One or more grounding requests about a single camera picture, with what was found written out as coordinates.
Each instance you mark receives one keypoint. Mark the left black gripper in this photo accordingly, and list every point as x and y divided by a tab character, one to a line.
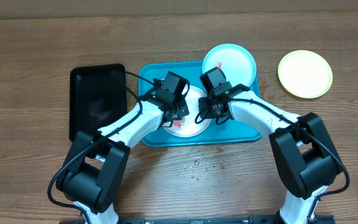
183	110

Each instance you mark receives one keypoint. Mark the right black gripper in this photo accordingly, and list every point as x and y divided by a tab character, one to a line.
209	107

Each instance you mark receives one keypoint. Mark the white plate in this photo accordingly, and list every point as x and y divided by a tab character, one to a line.
186	127

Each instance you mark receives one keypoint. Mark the light blue rimmed plate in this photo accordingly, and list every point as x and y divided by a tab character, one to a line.
237	63

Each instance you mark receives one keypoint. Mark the yellow-green rimmed plate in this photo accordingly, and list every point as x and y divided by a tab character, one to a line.
305	74

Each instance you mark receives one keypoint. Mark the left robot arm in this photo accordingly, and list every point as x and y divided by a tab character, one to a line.
92	172

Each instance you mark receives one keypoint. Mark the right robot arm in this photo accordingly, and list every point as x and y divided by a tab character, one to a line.
306	159

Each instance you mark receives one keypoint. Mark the teal plastic serving tray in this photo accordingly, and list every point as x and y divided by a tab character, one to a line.
230	131

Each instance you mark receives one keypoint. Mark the black plastic tray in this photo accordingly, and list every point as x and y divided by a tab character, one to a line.
97	97

